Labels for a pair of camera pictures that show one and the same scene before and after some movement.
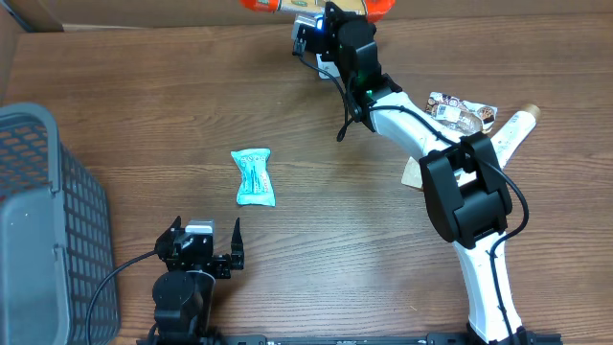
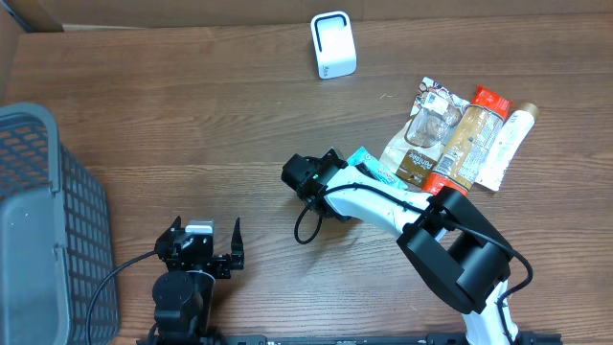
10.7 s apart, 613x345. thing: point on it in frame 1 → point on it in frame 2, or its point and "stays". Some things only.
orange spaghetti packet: [374, 10] → [470, 143]
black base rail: [431, 337] stays
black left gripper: [226, 264] stays
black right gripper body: [347, 71] → [330, 210]
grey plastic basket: [56, 238] stays
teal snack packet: [255, 186] → [380, 171]
